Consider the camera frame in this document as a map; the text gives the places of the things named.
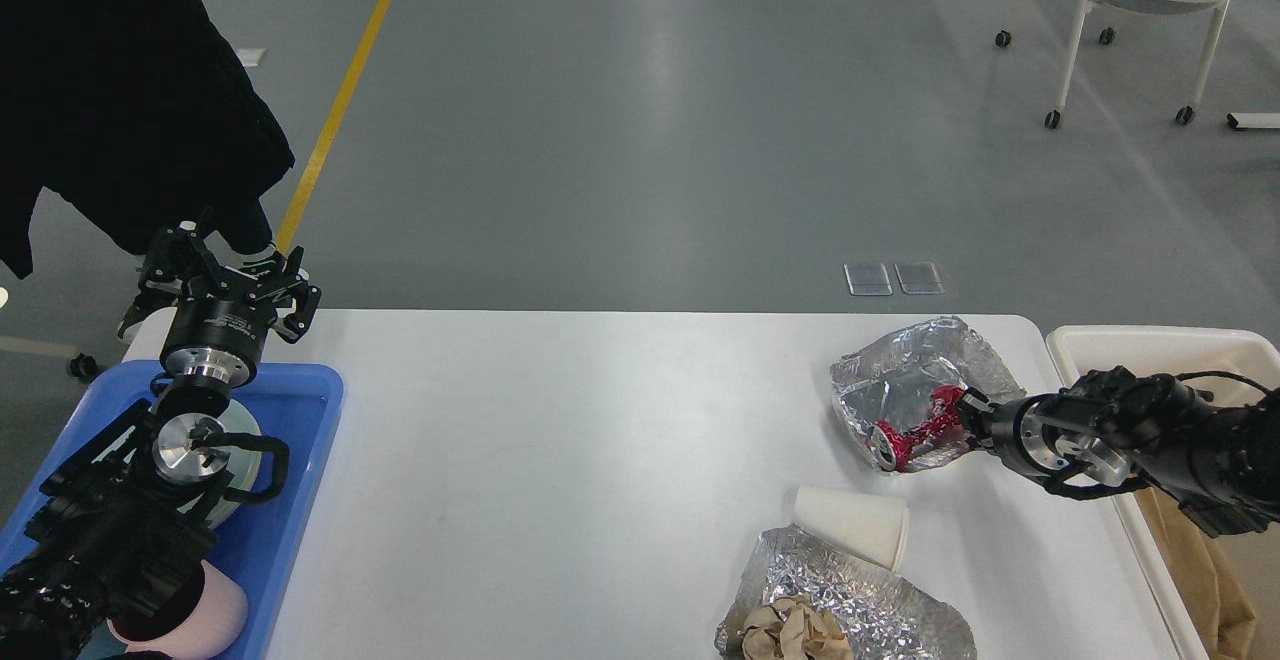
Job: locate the crumpled brown paper ball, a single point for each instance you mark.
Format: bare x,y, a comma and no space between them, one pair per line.
790,628

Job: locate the black white sneaker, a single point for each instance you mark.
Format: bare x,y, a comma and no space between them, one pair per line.
267,265
144,304

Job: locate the blue plastic tray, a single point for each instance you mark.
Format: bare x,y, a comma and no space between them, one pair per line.
298,403

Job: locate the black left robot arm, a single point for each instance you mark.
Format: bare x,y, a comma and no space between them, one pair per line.
126,526

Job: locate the foil sheet back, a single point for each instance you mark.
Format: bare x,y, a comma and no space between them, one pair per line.
893,378

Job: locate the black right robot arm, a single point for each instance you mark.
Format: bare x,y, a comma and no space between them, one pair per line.
1112,432

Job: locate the brown paper bag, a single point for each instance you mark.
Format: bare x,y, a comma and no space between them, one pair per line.
1218,607

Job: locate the white plastic bin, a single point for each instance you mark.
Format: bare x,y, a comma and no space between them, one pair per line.
1147,350

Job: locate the white bar on floor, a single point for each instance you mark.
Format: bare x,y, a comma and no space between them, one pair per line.
1247,121

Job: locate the pink mug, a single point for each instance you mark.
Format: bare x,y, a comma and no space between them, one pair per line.
203,618

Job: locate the left black white sneaker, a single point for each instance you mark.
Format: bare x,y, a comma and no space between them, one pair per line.
144,304

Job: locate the white furniture leg with caster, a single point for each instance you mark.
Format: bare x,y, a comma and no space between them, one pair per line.
78,363

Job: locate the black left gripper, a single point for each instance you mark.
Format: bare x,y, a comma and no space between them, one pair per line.
213,335

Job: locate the right black white sneaker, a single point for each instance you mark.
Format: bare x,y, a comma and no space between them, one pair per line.
267,265

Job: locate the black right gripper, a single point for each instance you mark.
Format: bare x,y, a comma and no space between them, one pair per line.
1013,432

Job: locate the person in black coat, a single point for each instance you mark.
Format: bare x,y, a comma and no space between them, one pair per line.
139,114

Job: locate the foil sheet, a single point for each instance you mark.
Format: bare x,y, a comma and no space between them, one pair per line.
893,378
883,615

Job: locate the crumpled foil sheet front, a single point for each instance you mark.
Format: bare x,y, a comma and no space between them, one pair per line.
883,615

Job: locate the small clear plastic piece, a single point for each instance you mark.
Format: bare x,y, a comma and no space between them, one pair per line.
868,279

